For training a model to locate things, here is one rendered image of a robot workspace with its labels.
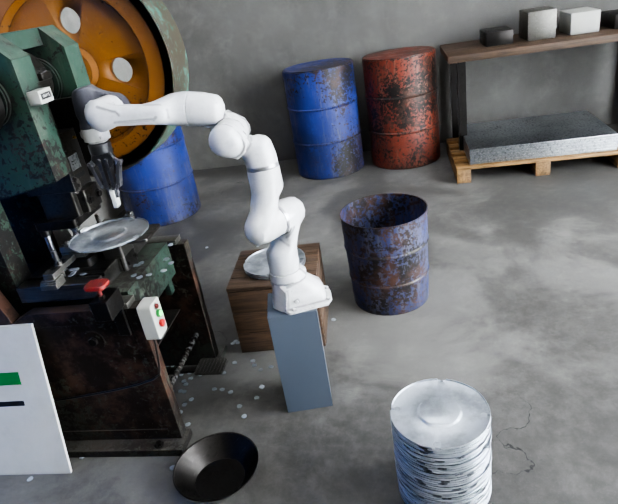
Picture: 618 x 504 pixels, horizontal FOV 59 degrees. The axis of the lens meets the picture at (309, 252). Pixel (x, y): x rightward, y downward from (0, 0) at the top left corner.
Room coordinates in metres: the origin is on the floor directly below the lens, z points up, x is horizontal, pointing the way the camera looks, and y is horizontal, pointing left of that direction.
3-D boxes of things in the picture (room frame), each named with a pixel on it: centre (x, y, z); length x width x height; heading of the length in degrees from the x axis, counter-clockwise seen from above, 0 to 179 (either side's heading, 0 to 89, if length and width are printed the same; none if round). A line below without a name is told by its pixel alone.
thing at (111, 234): (1.90, 0.71, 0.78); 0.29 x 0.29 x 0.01
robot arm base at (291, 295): (1.77, 0.06, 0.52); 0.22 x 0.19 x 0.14; 89
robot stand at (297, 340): (1.77, 0.10, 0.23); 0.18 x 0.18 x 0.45; 89
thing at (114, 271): (1.93, 0.84, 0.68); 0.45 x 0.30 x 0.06; 169
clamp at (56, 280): (1.76, 0.87, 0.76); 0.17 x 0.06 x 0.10; 169
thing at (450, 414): (1.23, -0.30, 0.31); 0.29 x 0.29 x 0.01
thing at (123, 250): (1.89, 0.67, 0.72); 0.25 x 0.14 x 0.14; 79
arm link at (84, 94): (1.88, 0.59, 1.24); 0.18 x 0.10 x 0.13; 79
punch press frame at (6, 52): (1.95, 0.98, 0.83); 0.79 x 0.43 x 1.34; 79
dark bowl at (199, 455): (1.41, 0.44, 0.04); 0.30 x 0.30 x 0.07
